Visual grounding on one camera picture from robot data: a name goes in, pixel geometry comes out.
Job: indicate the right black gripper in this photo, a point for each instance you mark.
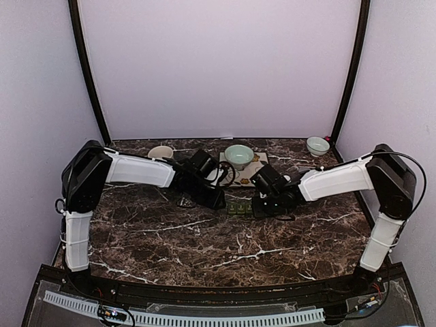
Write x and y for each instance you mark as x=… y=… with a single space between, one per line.
x=259 y=212

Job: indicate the black left frame post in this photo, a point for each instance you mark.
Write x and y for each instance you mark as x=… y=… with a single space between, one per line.
x=81 y=48

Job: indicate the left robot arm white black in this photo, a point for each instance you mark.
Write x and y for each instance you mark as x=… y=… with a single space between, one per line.
x=94 y=166

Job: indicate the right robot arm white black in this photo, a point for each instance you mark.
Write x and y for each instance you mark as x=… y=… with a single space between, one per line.
x=383 y=170

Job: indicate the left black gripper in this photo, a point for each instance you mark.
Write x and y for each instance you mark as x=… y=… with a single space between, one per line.
x=215 y=200

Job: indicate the celadon green bowl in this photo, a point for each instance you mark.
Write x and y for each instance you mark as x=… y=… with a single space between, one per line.
x=239 y=156

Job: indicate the floral square coaster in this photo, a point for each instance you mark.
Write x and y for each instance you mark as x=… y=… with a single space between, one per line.
x=241 y=178

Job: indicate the black frame post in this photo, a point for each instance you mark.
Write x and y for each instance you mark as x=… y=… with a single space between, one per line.
x=81 y=48
x=361 y=30

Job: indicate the white slotted cable duct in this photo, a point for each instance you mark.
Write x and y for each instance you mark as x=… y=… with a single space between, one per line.
x=141 y=318

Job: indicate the green pill organizer box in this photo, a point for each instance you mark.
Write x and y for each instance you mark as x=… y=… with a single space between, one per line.
x=240 y=208

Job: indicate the small white bowl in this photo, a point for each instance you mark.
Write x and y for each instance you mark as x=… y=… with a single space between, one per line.
x=317 y=146

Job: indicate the cream ceramic mug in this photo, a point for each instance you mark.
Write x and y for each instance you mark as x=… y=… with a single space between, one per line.
x=160 y=152

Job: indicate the small circuit board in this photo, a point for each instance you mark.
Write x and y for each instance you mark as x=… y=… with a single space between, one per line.
x=111 y=314

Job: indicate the black right frame post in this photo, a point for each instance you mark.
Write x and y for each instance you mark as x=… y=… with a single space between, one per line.
x=361 y=30

